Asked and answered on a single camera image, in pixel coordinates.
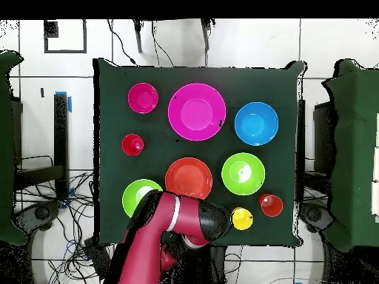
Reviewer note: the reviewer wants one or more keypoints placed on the green plastic bowl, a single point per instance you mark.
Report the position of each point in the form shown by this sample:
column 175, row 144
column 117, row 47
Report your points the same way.
column 130, row 198
column 243, row 173

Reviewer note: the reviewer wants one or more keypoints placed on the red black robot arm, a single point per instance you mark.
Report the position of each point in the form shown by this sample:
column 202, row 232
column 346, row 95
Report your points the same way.
column 142, row 251

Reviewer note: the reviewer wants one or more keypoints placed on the large orange bowl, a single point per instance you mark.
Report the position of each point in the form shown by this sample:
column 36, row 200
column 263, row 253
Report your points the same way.
column 189, row 177

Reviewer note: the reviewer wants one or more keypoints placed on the large pink bowl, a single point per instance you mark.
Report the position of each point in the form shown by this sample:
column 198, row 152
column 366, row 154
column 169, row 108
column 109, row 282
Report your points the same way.
column 197, row 111

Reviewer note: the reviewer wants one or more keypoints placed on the red plastic cup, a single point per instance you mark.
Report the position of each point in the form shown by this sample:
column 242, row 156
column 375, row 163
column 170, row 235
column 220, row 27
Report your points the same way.
column 133, row 144

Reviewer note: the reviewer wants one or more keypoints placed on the light blue bowl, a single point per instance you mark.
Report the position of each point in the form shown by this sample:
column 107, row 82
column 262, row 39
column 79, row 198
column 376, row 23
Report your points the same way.
column 256, row 123

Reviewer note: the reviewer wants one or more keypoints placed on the small crimson bowl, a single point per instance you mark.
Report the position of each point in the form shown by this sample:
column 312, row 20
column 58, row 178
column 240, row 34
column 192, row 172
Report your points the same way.
column 143, row 98

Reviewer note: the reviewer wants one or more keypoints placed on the yellow plastic cup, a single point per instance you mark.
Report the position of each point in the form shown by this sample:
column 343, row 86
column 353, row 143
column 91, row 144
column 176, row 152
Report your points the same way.
column 242, row 219

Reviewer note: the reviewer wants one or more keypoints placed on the dark green table cloth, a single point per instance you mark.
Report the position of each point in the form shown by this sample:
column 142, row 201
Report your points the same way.
column 160, row 74

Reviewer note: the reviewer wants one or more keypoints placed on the orange plastic cup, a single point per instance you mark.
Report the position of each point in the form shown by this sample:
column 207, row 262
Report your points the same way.
column 271, row 205

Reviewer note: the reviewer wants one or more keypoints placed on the black tripod leg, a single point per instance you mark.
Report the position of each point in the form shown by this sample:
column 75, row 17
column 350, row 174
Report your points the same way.
column 205, row 35
column 138, row 38

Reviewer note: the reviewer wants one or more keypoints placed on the black metal stand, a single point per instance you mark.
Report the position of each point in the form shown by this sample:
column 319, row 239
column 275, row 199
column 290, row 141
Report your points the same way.
column 60, row 133

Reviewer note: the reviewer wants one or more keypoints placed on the black box on floor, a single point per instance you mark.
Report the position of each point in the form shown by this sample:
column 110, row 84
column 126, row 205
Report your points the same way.
column 97, row 257

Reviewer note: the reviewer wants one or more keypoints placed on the green cloth side table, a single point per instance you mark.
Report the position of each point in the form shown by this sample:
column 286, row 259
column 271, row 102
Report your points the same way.
column 355, row 148
column 6, row 148

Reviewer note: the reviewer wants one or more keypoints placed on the black upright post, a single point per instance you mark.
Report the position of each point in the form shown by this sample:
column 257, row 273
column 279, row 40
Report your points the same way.
column 301, row 133

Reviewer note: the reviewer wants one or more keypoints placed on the black round pedestal base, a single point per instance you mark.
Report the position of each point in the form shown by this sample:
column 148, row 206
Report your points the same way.
column 41, row 213

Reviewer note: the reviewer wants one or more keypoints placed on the black square floor frame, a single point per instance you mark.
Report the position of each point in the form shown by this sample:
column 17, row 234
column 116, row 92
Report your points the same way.
column 51, row 29

